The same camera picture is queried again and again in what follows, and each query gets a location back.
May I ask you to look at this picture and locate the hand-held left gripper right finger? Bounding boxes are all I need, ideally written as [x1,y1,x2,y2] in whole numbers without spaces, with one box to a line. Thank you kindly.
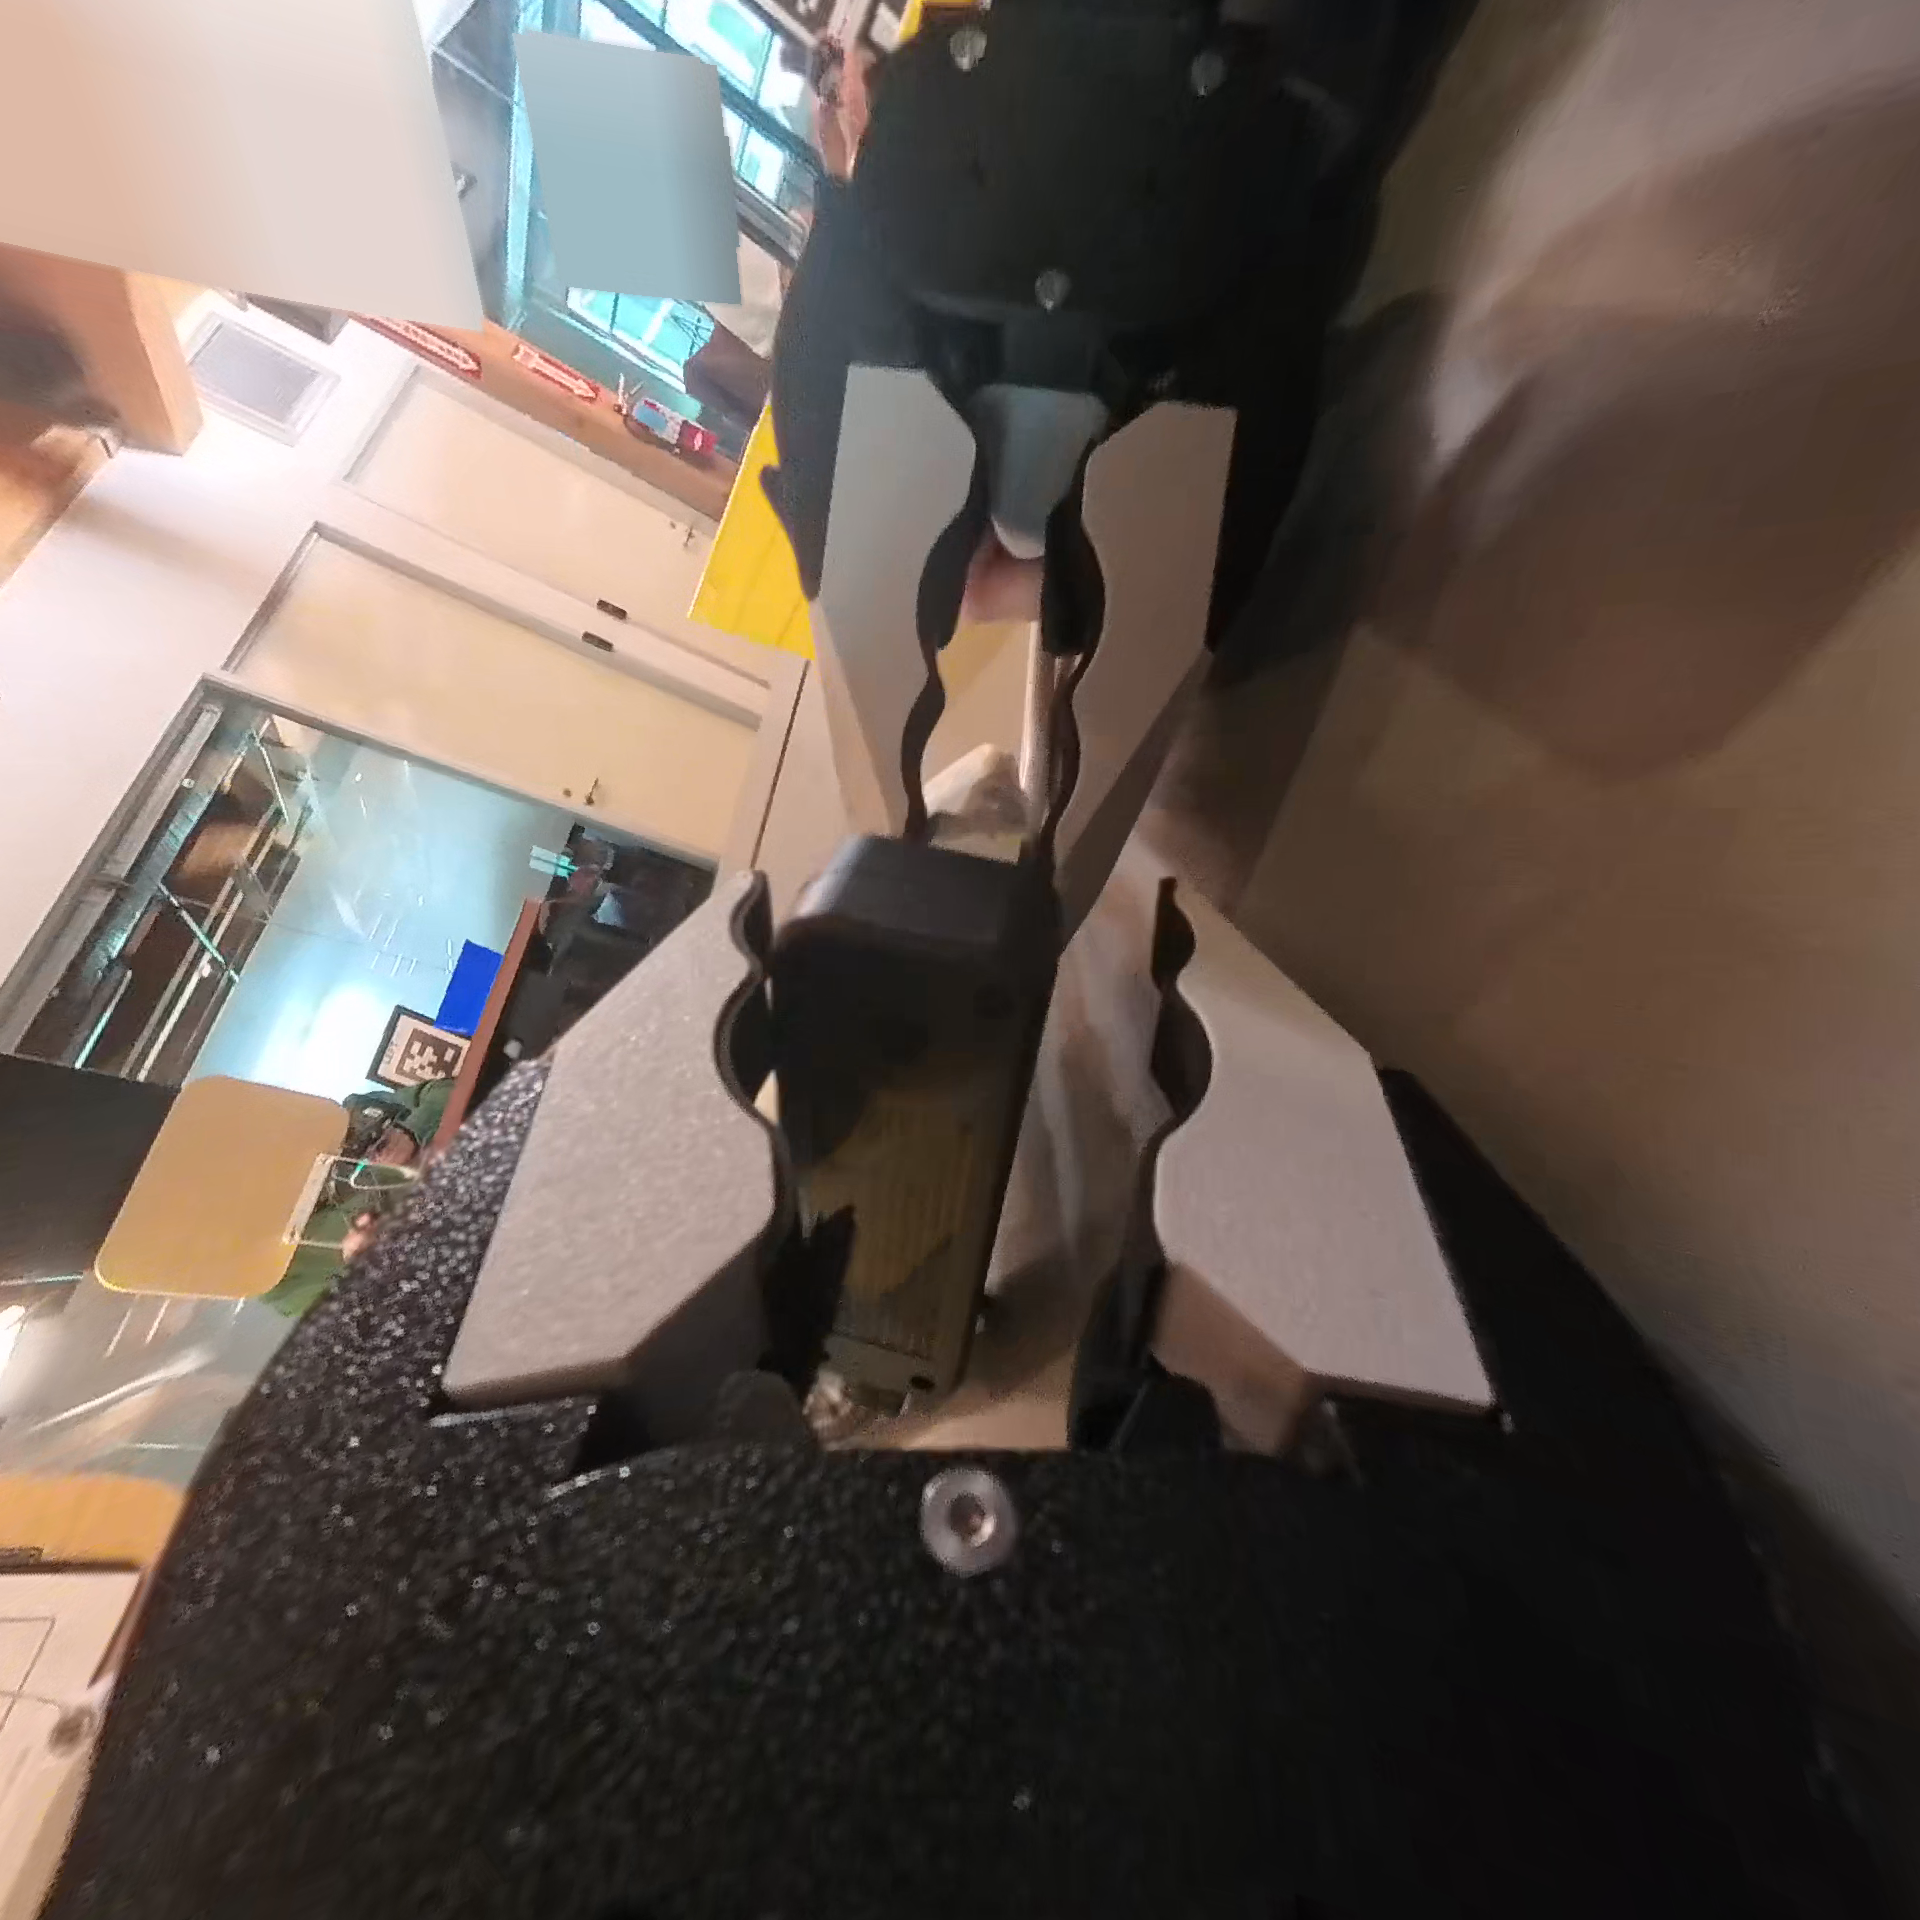
[1073,877,1503,1455]

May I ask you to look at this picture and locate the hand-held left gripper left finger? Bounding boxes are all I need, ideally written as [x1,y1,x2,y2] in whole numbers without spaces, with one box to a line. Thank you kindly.
[442,870,828,1420]

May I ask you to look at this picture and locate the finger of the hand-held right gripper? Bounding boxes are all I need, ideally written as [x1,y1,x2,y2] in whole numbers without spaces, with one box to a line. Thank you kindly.
[1043,400,1242,903]
[815,362,993,840]

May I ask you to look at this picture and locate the black power strip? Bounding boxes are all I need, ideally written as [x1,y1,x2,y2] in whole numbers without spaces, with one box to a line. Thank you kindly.
[766,832,1070,1404]

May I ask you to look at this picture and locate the yellow box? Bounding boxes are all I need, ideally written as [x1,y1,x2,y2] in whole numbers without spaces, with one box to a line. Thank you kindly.
[686,398,824,664]

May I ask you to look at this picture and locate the wooden counter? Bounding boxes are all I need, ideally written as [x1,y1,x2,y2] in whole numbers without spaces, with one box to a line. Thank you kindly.
[448,896,550,1120]

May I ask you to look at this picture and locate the blue box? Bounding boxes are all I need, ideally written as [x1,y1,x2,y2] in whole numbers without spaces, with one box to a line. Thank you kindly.
[432,938,508,1040]

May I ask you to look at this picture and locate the framed tag poster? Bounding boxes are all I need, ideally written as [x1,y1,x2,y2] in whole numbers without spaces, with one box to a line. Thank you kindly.
[372,1006,472,1092]

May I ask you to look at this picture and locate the white cabinet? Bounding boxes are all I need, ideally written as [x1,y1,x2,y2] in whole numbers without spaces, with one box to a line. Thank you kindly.
[222,357,775,815]

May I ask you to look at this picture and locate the metal rack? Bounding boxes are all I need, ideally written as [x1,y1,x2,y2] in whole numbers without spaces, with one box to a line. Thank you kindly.
[30,703,328,1077]

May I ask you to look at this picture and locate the black monitor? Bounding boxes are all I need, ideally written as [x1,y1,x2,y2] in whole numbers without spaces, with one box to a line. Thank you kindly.
[0,1053,185,1288]

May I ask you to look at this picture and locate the white air vent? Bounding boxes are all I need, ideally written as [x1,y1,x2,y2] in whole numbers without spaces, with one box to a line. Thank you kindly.
[183,310,343,441]

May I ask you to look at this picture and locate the wooden board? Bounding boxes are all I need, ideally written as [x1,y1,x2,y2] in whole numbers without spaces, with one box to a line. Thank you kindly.
[0,1469,192,1573]

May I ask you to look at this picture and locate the wooden shelf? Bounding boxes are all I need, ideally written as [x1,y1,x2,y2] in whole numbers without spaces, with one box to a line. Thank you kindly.
[0,244,209,582]

